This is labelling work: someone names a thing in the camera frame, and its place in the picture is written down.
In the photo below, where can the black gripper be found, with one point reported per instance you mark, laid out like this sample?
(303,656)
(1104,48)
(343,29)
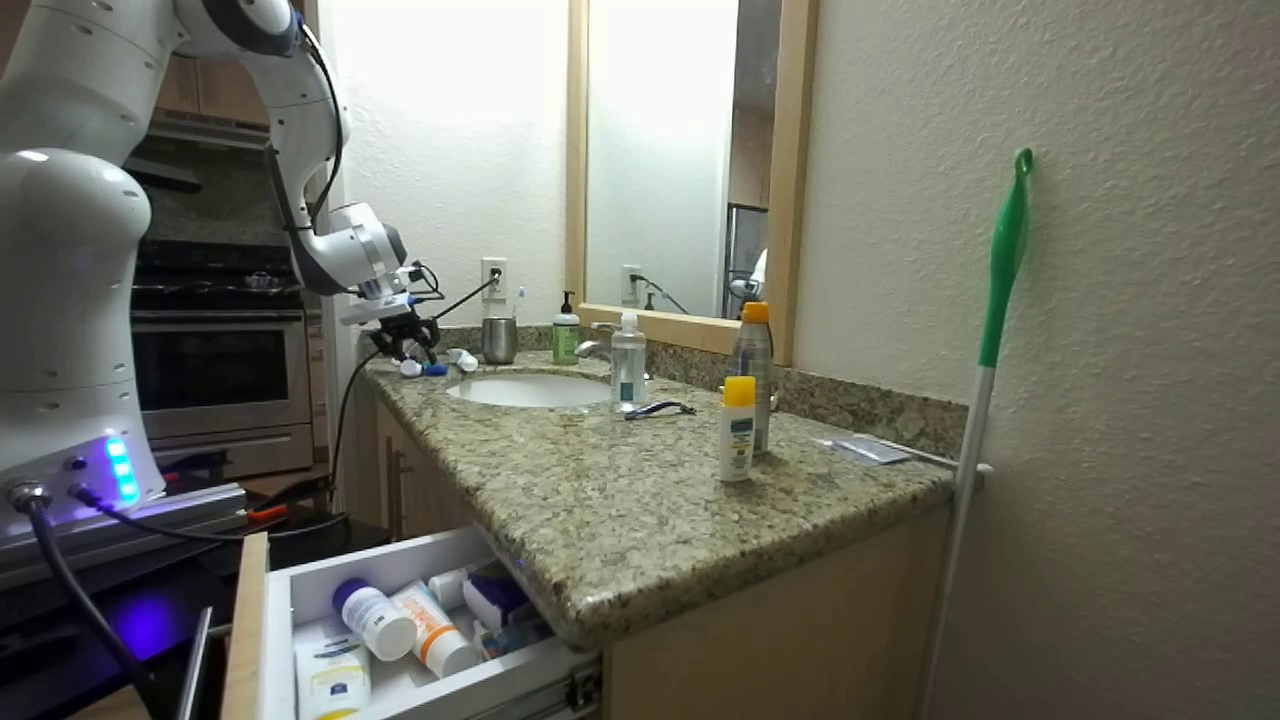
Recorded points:
(388,313)

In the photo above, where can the purple toothpaste tube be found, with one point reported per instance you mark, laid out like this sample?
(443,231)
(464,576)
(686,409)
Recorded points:
(420,369)

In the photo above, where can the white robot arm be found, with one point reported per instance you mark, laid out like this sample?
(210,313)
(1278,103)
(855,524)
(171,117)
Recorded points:
(76,96)

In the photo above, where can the grey metal cup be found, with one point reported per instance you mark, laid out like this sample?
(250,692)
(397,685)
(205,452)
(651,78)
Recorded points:
(498,338)

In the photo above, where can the white sink basin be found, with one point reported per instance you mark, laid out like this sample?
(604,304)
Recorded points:
(534,389)

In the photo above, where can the green soap dispenser bottle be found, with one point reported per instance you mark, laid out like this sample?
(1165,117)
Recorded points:
(566,331)

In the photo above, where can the stainless steel oven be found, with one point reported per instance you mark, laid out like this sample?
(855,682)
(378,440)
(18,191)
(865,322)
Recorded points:
(220,362)

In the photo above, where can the chrome faucet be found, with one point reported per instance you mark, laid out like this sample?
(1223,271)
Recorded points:
(594,346)

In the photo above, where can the clear plastic bottle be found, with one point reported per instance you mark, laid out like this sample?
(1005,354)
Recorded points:
(628,362)

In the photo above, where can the blue box in drawer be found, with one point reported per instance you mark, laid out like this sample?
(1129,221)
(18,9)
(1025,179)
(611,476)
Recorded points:
(498,600)

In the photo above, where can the open white drawer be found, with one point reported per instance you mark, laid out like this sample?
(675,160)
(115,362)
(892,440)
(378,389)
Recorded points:
(522,673)

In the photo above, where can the white pill bottle blue cap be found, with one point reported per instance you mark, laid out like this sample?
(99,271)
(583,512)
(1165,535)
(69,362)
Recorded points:
(373,618)

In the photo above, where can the white orange pill bottle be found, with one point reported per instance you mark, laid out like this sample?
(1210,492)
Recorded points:
(437,643)

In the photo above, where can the white bottle yellow cap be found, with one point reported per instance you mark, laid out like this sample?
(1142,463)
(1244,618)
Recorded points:
(739,416)

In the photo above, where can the small white box in drawer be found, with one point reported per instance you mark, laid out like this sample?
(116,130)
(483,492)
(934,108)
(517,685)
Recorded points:
(335,685)

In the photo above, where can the silver spray can orange cap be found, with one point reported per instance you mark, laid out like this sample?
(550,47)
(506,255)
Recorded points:
(755,359)

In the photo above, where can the wood framed mirror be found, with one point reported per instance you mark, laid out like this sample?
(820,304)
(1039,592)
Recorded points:
(680,112)

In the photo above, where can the wooden vanity cabinet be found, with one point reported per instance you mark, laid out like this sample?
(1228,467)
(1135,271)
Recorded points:
(799,592)

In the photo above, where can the black robot cart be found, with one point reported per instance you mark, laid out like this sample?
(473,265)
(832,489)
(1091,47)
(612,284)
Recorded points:
(141,632)

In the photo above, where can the white flat packet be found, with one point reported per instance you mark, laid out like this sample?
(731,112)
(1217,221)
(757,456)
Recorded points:
(871,448)

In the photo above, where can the wall power outlet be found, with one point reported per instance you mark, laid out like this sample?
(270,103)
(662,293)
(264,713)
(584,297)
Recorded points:
(492,274)

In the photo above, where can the green handled mop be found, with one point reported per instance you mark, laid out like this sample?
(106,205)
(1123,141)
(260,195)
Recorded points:
(1008,239)

